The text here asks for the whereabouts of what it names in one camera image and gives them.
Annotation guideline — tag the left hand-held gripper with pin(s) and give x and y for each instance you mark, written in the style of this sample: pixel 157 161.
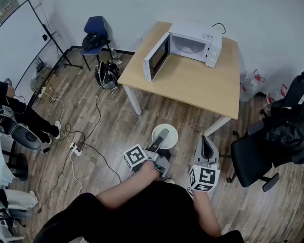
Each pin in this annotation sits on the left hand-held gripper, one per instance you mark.
pixel 134 157

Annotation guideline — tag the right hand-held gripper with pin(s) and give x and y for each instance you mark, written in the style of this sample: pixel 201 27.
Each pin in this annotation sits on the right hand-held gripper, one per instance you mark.
pixel 205 177

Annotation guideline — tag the white round plate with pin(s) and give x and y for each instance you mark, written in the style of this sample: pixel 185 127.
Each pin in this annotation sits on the white round plate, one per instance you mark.
pixel 171 140

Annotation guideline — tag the white microwave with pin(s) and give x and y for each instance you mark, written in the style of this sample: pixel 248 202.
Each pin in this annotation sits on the white microwave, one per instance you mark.
pixel 192 33

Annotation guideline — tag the person's right forearm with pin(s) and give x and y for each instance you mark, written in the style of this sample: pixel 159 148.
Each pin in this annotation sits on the person's right forearm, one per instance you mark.
pixel 205 211

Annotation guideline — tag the person's left forearm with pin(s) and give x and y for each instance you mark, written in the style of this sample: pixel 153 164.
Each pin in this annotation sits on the person's left forearm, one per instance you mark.
pixel 121 191

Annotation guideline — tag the person's left hand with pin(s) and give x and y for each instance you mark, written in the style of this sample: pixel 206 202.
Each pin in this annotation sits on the person's left hand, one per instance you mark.
pixel 150 169

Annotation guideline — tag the white table leg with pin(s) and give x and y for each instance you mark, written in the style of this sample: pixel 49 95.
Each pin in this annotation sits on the white table leg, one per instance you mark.
pixel 218 125
pixel 134 102

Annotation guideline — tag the black backpack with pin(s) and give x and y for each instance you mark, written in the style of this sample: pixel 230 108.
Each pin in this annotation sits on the black backpack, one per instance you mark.
pixel 107 76

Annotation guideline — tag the person's black shirt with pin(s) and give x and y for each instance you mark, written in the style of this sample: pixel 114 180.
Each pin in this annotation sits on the person's black shirt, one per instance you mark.
pixel 142 216

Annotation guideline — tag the black padded coat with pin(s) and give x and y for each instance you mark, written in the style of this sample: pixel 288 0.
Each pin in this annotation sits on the black padded coat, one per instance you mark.
pixel 291 135

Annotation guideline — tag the white power strip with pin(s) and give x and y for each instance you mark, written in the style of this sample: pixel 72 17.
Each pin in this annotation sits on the white power strip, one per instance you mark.
pixel 76 149
pixel 41 92

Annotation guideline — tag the clear plastic water bottle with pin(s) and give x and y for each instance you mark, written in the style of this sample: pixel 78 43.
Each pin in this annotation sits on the clear plastic water bottle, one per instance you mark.
pixel 114 56

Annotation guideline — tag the black jacket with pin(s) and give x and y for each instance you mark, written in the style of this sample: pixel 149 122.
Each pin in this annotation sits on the black jacket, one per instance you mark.
pixel 93 41

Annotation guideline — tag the black high-back office chair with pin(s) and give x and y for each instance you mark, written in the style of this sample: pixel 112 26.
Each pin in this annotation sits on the black high-back office chair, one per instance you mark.
pixel 302 83

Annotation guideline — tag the brown cardboard box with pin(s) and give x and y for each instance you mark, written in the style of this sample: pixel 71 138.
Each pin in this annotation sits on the brown cardboard box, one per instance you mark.
pixel 50 83

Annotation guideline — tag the blue chair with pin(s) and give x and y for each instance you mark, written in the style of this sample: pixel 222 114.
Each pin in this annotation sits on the blue chair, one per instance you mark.
pixel 95 24

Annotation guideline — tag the grey office chair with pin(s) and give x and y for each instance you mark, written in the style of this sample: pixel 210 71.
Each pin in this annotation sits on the grey office chair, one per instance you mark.
pixel 28 137

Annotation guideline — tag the black router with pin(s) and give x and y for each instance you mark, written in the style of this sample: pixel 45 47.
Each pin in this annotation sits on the black router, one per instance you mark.
pixel 40 68

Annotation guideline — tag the whiteboard on black stand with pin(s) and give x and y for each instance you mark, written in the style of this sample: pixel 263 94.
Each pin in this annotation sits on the whiteboard on black stand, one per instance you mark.
pixel 15 39

